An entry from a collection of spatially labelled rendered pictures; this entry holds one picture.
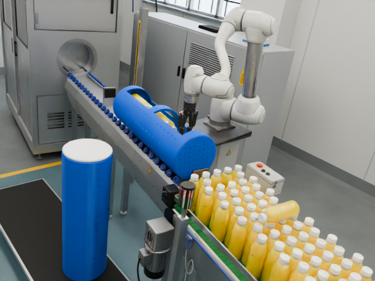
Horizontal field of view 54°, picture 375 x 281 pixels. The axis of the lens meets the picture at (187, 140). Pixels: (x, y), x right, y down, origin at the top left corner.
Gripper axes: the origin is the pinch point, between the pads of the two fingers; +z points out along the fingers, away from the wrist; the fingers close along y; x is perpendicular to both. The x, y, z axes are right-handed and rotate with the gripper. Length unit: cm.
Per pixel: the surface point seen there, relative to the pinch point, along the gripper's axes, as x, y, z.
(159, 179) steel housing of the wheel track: 5.7, 17.5, 26.2
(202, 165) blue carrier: 21.1, -0.5, 11.1
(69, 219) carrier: -10, 66, 53
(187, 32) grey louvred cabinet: -185, -114, -27
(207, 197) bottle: 53, 19, 8
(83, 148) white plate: -18, 56, 11
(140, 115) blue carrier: -27.1, 17.4, -2.3
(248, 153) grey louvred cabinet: -82, -143, 76
